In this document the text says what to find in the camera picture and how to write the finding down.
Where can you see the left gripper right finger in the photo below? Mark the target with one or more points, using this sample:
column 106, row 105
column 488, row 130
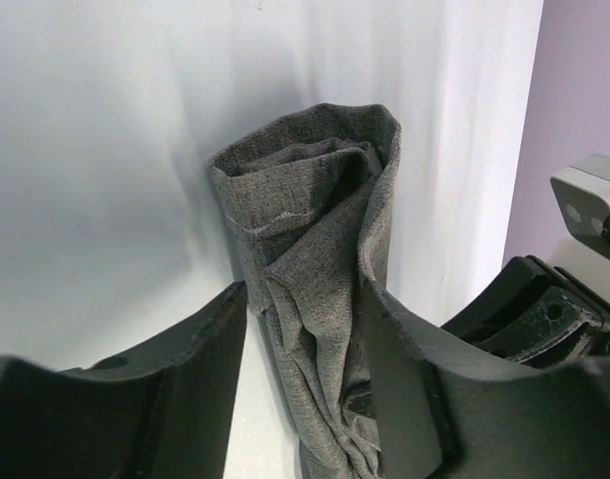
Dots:
column 446, row 409

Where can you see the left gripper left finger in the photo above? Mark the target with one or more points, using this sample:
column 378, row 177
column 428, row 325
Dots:
column 161, row 409

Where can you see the grey cloth napkin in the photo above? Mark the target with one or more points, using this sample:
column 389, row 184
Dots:
column 309, row 199

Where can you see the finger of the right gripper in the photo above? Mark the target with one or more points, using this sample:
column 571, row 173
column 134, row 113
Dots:
column 535, row 314

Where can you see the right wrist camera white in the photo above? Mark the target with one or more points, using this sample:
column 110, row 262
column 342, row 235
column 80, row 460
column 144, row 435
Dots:
column 582, row 192

